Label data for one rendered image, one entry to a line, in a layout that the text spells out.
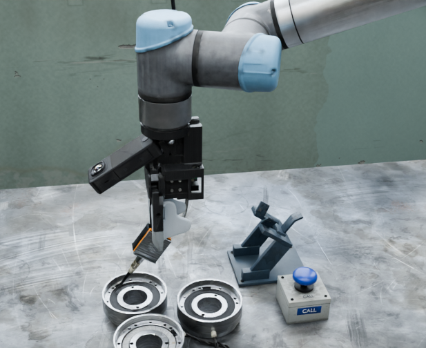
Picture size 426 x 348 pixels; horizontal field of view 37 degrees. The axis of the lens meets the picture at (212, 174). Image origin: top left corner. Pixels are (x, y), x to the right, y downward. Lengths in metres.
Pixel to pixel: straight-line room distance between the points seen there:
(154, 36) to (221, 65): 0.09
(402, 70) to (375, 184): 1.43
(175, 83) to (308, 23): 0.21
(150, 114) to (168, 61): 0.08
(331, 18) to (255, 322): 0.49
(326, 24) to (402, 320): 0.50
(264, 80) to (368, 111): 2.05
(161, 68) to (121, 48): 1.67
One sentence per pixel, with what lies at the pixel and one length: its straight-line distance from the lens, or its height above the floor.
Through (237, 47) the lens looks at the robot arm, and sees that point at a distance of 0.83.
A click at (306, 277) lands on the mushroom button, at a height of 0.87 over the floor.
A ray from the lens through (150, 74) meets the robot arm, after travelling 0.86.
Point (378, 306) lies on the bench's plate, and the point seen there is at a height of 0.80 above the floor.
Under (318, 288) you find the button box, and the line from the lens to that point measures 1.07.
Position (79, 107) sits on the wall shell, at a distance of 2.60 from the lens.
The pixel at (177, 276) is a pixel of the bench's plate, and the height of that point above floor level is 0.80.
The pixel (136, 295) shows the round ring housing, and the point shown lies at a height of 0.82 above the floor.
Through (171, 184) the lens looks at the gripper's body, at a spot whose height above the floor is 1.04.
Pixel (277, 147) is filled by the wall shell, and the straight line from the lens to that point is 2.80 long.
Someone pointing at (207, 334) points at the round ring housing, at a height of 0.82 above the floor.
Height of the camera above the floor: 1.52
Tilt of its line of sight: 29 degrees down
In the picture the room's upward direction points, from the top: 1 degrees clockwise
